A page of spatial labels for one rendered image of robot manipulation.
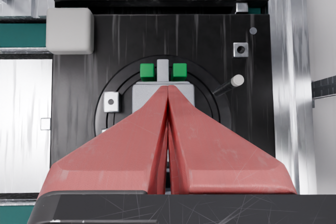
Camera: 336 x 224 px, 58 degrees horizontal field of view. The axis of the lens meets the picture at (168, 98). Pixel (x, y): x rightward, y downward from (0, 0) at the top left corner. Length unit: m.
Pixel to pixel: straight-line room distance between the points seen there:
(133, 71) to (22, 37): 0.15
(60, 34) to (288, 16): 0.26
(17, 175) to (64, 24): 0.19
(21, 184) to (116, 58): 0.19
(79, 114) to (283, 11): 0.26
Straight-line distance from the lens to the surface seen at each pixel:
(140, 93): 0.21
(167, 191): 0.23
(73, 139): 0.34
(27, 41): 0.39
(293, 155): 0.37
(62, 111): 0.34
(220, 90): 0.28
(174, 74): 0.26
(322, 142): 0.49
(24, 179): 0.42
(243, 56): 0.33
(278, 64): 0.37
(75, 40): 0.33
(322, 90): 0.41
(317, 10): 0.52
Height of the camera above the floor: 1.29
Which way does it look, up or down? 85 degrees down
